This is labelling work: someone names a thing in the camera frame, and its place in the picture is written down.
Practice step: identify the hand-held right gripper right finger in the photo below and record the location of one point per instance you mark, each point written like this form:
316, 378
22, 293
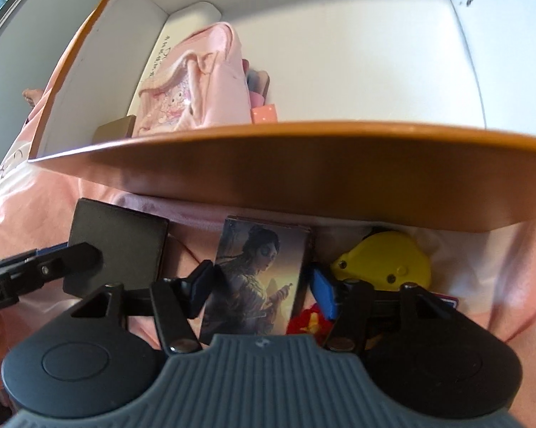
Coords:
323, 294

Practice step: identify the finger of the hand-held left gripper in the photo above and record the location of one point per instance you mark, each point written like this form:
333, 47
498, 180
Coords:
72, 261
52, 249

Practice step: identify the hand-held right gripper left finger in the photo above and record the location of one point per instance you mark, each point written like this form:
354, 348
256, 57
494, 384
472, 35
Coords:
201, 286

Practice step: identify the red crochet fruit charm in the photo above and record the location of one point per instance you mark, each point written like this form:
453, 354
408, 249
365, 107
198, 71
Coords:
310, 319

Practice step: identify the figure print card box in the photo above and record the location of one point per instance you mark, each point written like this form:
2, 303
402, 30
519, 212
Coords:
254, 276

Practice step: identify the black gift box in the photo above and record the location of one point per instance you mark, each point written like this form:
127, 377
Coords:
125, 240

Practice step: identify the yellow plastic toy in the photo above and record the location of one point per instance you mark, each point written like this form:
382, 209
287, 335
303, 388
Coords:
384, 258

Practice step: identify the orange cardboard box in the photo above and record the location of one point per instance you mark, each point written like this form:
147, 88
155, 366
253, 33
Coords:
294, 174

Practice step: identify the gold box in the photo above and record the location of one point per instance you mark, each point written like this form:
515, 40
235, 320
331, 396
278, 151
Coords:
114, 128

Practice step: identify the pink plush pouch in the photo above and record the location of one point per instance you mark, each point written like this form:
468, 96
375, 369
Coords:
205, 89

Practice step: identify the white glasses case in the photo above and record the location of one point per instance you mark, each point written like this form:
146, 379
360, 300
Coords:
185, 22

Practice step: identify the pink printed blanket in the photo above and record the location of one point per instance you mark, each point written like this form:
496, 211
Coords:
27, 214

